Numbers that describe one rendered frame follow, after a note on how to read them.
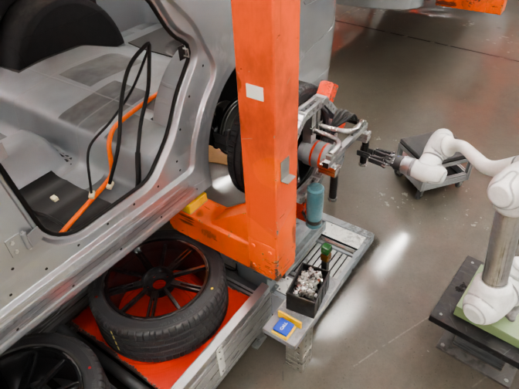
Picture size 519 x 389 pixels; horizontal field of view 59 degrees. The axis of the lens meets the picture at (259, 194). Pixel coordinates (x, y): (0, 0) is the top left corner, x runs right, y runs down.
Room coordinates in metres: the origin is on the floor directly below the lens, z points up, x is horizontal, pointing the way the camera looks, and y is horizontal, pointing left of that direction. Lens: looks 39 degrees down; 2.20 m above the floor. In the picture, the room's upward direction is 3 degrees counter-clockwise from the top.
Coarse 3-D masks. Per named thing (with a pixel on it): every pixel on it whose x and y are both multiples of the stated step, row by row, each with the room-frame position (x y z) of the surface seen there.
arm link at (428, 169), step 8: (416, 160) 1.81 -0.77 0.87; (424, 160) 1.79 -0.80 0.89; (432, 160) 1.78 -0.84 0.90; (440, 160) 1.79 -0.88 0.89; (416, 168) 1.76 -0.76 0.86; (424, 168) 1.75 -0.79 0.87; (432, 168) 1.74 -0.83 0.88; (440, 168) 1.73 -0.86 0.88; (416, 176) 1.75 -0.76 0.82; (424, 176) 1.73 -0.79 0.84; (432, 176) 1.71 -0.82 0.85; (440, 176) 1.70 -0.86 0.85
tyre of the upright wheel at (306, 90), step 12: (300, 84) 2.08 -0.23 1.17; (312, 84) 2.12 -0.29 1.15; (300, 96) 2.00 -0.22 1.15; (324, 120) 2.22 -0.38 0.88; (240, 144) 1.85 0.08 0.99; (228, 156) 1.87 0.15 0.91; (240, 156) 1.84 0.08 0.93; (228, 168) 1.87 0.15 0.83; (240, 168) 1.83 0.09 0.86; (312, 168) 2.12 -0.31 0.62; (240, 180) 1.83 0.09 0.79
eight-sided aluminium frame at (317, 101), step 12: (312, 96) 2.05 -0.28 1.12; (324, 96) 2.04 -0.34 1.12; (300, 108) 1.94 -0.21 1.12; (312, 108) 1.93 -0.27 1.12; (324, 108) 2.12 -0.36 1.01; (336, 108) 2.14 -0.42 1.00; (300, 120) 1.85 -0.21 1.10; (300, 132) 1.84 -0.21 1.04; (312, 180) 2.03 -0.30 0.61; (300, 192) 1.94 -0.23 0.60
